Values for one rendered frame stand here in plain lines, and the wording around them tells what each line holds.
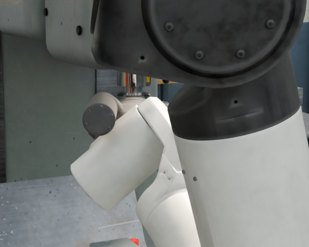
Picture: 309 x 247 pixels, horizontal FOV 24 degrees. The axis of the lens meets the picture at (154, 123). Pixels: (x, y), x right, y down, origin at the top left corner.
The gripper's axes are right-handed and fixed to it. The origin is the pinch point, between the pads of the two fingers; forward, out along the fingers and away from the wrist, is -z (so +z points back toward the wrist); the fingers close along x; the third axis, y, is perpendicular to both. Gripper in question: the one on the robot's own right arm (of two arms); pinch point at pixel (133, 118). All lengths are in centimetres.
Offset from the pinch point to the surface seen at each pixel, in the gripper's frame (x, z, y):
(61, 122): 13.8, -34.5, 6.1
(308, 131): -75, -206, 38
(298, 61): -142, -529, 32
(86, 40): 5.7, 10.9, -11.2
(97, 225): 7.2, -32.2, 25.6
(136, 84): -0.3, 2.4, -5.0
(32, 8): 14.3, -4.5, -15.1
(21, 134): 20.8, -31.2, 7.8
